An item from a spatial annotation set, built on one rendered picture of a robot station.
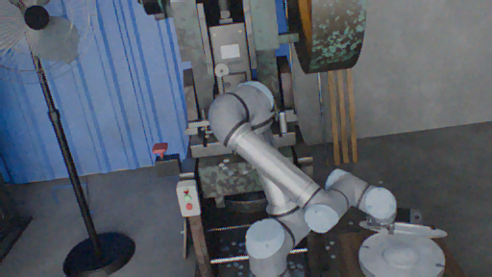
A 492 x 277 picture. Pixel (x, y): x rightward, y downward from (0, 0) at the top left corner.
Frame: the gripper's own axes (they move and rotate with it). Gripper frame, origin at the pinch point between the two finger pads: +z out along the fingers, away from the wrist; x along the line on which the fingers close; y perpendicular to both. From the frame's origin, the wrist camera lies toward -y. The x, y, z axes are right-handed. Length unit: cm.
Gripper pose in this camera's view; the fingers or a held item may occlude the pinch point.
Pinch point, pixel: (393, 224)
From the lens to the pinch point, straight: 161.4
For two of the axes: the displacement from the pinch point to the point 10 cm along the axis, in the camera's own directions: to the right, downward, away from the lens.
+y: -9.4, -0.2, 3.5
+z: 3.2, 3.4, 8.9
